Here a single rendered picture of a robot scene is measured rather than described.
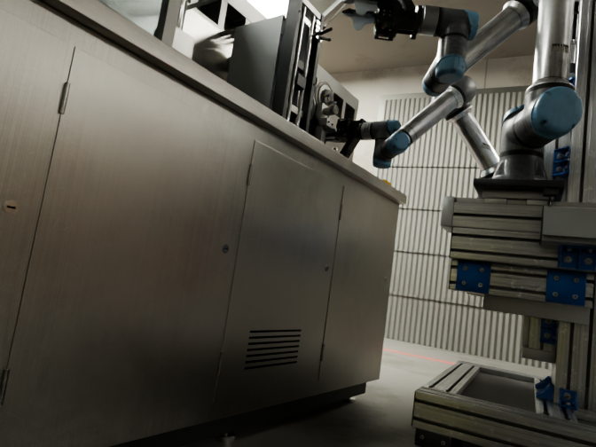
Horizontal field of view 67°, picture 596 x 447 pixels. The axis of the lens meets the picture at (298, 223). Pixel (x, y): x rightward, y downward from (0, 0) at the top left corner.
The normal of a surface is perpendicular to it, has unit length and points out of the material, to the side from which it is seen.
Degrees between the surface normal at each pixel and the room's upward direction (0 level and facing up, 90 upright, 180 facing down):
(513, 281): 90
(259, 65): 90
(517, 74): 90
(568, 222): 90
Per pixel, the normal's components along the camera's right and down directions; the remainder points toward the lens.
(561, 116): -0.04, 0.00
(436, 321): -0.45, -0.17
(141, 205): 0.82, 0.05
